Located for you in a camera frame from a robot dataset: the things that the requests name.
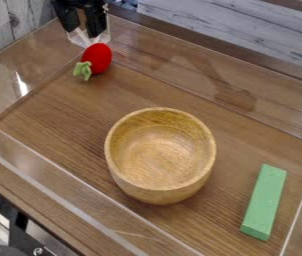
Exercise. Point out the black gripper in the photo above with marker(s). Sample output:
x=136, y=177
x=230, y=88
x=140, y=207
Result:
x=95, y=15

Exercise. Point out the red plush strawberry toy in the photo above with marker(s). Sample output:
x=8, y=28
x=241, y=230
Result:
x=95, y=61

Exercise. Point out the wooden bowl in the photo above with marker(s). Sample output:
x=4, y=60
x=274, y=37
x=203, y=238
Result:
x=160, y=151

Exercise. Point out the green rectangular block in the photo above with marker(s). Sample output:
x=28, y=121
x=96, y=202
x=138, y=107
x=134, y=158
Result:
x=263, y=204

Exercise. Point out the clear acrylic corner bracket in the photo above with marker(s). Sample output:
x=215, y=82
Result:
x=79, y=37

